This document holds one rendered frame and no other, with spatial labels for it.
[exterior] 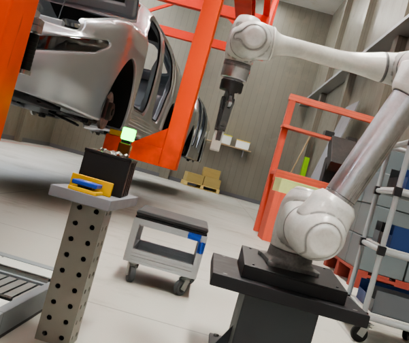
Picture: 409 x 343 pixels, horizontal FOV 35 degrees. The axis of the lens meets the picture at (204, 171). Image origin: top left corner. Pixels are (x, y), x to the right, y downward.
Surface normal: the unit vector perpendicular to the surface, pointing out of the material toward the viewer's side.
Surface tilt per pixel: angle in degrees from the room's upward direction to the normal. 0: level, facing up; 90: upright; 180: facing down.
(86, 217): 90
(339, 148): 48
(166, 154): 90
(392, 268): 90
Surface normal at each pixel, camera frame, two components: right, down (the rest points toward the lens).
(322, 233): 0.04, 0.25
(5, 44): 0.96, 0.27
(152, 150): -0.07, -0.02
